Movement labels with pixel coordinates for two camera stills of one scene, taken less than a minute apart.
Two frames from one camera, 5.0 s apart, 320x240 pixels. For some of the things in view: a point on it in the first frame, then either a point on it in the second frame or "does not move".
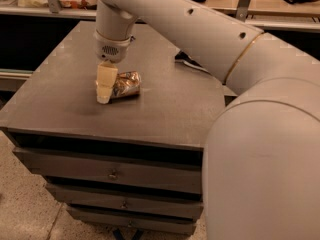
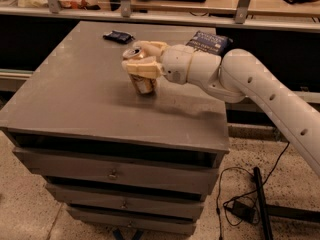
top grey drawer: [165, 168] does not move
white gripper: [111, 51] -> [176, 64]
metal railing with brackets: [270, 22] does not move
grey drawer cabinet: [133, 164] does not move
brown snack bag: [127, 83] -> [141, 84]
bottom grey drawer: [135, 222] does not move
